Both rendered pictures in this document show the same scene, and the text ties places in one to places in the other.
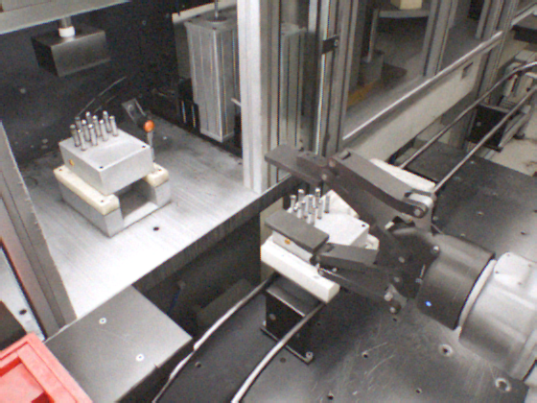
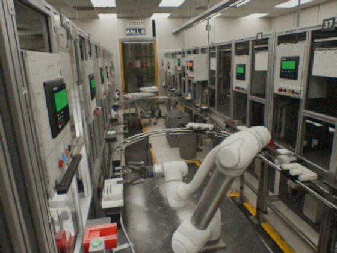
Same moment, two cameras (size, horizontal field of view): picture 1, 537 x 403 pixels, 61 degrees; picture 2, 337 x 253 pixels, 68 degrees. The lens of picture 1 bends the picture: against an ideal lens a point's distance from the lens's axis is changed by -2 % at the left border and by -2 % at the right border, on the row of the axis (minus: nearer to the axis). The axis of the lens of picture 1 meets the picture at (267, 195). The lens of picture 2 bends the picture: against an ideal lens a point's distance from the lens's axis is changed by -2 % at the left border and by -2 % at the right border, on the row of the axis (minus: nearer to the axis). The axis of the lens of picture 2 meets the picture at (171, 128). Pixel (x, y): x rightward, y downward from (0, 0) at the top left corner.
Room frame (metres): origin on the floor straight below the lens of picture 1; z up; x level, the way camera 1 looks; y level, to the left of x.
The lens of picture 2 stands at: (-0.72, 0.88, 1.79)
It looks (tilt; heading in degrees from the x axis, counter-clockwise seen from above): 15 degrees down; 308
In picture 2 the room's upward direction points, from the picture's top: 2 degrees counter-clockwise
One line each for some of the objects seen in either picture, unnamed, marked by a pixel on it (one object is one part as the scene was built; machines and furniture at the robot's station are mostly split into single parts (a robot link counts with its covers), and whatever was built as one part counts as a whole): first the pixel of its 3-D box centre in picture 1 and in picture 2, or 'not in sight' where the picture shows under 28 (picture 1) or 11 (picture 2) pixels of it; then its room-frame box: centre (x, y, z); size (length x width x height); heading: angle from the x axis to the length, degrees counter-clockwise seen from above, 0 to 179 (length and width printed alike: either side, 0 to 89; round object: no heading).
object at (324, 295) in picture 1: (353, 228); (114, 194); (0.66, -0.16, 0.84); 0.36 x 0.14 x 0.10; 138
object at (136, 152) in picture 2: not in sight; (135, 134); (3.71, -3.33, 0.01); 5.85 x 0.59 x 0.01; 138
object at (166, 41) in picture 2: not in sight; (215, 61); (4.14, -8.30, 1.65); 4.64 x 0.08 x 3.30; 48
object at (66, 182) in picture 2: not in sight; (70, 168); (0.20, 0.39, 1.37); 0.36 x 0.04 x 0.04; 138
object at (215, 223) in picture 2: not in sight; (207, 218); (-0.06, -0.29, 0.85); 0.18 x 0.16 x 0.22; 91
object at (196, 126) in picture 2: not in sight; (200, 128); (1.09, -2.08, 0.84); 0.37 x 0.14 x 0.10; 16
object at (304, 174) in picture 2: not in sight; (293, 171); (-0.33, -1.29, 0.84); 0.37 x 0.14 x 0.10; 138
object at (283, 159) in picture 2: not in sight; (286, 157); (-0.25, -1.37, 0.92); 0.13 x 0.10 x 0.09; 48
